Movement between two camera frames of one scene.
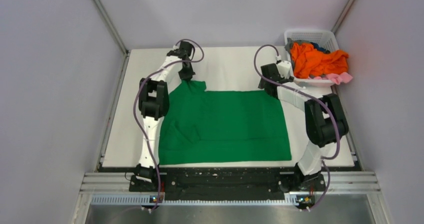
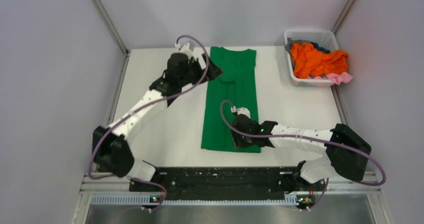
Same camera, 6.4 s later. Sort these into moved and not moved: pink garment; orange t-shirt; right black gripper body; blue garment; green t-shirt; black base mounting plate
Moved: right black gripper body; green t-shirt
Not moved: orange t-shirt; black base mounting plate; pink garment; blue garment
